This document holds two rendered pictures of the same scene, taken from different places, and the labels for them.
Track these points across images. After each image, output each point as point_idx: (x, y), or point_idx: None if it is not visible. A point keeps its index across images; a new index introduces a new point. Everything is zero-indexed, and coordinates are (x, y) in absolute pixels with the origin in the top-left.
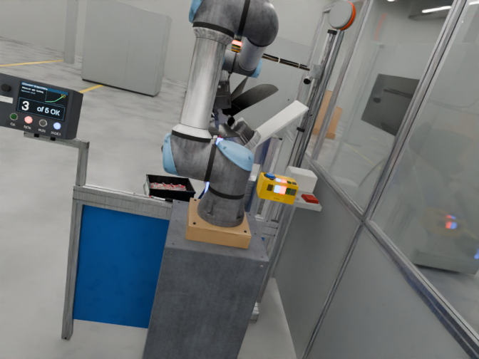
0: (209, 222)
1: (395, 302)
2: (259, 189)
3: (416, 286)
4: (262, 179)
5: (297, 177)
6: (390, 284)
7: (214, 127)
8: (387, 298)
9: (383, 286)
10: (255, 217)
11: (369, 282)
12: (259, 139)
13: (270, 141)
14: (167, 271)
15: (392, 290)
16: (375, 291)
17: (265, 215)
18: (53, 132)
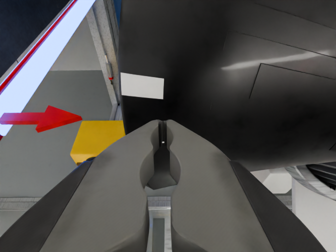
0: None
1: (34, 176)
2: (92, 129)
3: (8, 201)
4: (79, 150)
5: (263, 174)
6: (45, 181)
7: (299, 89)
8: (46, 171)
9: (54, 175)
10: (118, 93)
11: (75, 165)
12: (308, 188)
13: None
14: None
15: (41, 180)
16: (64, 165)
17: (112, 110)
18: None
